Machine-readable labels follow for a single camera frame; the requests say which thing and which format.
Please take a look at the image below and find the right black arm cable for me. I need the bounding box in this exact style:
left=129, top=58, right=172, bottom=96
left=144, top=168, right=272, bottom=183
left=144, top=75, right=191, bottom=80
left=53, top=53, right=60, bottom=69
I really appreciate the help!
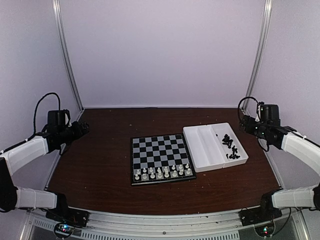
left=236, top=96, right=261, bottom=118

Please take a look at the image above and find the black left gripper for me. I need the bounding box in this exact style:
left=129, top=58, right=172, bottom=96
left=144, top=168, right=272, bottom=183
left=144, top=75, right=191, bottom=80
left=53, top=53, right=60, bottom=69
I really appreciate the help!
left=58, top=118, right=90, bottom=146

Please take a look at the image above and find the aluminium frame post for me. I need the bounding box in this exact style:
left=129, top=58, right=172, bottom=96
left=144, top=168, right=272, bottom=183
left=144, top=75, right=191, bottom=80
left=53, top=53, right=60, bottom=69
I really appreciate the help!
left=52, top=0, right=84, bottom=112
left=245, top=0, right=273, bottom=97

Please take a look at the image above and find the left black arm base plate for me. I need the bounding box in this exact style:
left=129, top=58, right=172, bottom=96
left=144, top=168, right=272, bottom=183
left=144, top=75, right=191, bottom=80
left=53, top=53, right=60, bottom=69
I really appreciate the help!
left=45, top=208, right=90, bottom=228

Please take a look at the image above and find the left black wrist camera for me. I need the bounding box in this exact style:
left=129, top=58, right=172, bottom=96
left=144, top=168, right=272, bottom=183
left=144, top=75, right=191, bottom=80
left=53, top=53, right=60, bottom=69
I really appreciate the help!
left=47, top=109, right=70, bottom=127

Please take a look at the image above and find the left aluminium frame post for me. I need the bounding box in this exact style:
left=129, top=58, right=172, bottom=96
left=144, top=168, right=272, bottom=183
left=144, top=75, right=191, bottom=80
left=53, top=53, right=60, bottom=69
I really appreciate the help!
left=52, top=0, right=84, bottom=112

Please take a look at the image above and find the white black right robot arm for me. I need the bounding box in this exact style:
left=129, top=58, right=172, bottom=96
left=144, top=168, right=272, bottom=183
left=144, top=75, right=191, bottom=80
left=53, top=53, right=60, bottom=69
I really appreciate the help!
left=239, top=115, right=320, bottom=221

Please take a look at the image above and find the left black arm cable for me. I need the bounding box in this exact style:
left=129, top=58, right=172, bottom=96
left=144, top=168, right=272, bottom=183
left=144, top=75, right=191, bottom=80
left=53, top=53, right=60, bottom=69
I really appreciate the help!
left=33, top=92, right=62, bottom=136

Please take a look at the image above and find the black white chessboard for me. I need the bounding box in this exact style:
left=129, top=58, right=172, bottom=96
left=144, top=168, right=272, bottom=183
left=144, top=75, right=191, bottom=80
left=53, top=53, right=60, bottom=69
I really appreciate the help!
left=130, top=133, right=197, bottom=186

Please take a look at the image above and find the pile of black chess pieces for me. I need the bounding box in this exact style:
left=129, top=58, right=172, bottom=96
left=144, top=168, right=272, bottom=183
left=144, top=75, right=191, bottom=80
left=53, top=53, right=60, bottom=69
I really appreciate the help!
left=215, top=133, right=241, bottom=161

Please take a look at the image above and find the white chess piece row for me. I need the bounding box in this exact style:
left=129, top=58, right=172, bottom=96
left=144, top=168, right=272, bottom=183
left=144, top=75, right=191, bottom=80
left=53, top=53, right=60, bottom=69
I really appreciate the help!
left=132, top=163, right=196, bottom=183

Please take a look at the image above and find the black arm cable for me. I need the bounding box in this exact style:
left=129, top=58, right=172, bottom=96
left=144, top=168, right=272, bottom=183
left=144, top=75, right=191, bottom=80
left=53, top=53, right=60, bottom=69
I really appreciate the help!
left=33, top=92, right=62, bottom=136
left=236, top=96, right=261, bottom=118

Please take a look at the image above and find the front aluminium rail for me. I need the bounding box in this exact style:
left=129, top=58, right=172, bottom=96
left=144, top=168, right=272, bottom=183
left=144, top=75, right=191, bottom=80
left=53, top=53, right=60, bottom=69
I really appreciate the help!
left=22, top=208, right=305, bottom=240

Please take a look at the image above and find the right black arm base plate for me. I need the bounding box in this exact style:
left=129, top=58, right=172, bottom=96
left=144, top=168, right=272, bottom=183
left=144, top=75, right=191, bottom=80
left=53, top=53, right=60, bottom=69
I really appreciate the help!
left=238, top=207, right=283, bottom=227

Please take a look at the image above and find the white plastic divided tray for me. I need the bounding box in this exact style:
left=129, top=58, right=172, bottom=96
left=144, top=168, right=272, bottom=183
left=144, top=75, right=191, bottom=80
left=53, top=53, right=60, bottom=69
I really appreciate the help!
left=183, top=122, right=249, bottom=173

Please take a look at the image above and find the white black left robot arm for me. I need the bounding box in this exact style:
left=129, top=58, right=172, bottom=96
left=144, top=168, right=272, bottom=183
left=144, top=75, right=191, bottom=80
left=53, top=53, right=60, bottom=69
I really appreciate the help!
left=0, top=121, right=89, bottom=222

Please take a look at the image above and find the right aluminium frame post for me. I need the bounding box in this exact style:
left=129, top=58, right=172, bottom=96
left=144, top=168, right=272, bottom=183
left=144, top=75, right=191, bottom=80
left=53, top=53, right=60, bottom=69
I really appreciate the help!
left=245, top=0, right=273, bottom=97

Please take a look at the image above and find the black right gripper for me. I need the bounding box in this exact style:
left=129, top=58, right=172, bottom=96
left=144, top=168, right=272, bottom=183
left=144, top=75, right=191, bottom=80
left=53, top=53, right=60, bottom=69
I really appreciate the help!
left=238, top=114, right=269, bottom=139

